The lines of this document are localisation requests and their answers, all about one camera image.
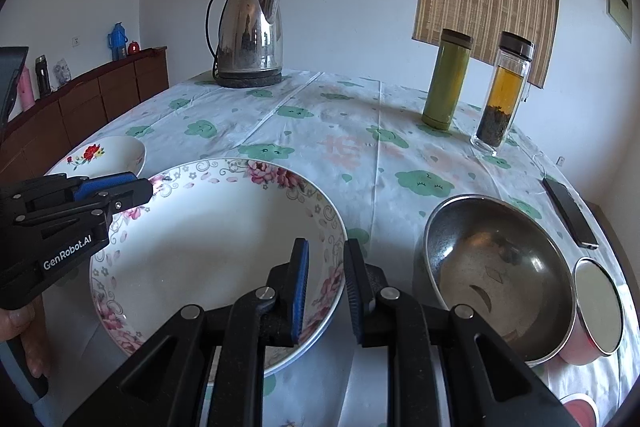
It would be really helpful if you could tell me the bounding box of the dark wooden sideboard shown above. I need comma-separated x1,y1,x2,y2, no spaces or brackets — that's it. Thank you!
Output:
1,46,169,182

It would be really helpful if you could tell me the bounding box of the large floral rimmed plate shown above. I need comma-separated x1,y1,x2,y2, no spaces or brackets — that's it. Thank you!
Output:
89,158,347,375

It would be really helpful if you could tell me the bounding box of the pink enamel bowl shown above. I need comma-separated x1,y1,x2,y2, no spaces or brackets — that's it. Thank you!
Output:
560,257,624,366

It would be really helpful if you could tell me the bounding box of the wall electrical panel box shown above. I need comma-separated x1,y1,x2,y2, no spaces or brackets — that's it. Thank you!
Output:
606,0,634,42

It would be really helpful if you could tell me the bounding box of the white red-flower deep plate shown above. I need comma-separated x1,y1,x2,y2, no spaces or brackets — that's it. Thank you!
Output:
48,135,146,178

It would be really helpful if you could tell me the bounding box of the black thermos flask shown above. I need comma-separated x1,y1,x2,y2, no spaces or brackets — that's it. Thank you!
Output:
35,55,52,98

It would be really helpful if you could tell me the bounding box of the stainless steel bowl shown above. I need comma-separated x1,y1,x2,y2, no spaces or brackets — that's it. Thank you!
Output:
413,194,576,366

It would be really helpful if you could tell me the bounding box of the person's left hand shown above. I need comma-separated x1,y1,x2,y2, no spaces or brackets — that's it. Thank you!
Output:
0,296,51,378

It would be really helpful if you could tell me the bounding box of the glass tea bottle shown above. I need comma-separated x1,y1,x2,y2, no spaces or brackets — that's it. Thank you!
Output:
471,31,535,155

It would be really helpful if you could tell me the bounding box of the pink thermos flask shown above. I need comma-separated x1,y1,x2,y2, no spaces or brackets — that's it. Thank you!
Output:
17,66,35,112

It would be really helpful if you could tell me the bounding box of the black smartphone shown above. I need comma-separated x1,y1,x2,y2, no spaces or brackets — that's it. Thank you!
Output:
541,176,599,249

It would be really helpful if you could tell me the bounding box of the blue thermos jug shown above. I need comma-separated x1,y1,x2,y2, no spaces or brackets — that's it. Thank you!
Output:
107,22,128,62

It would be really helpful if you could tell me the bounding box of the green thermos bottle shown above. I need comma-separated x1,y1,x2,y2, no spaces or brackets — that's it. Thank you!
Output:
422,28,473,131

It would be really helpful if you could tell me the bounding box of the clear plastic bag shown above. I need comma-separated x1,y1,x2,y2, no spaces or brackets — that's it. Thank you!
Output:
53,58,73,87

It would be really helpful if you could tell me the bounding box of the stainless steel electric kettle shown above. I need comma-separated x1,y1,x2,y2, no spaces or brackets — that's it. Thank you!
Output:
208,0,283,89

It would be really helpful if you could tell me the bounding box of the small red object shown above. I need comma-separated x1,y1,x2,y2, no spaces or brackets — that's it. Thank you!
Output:
128,41,140,55

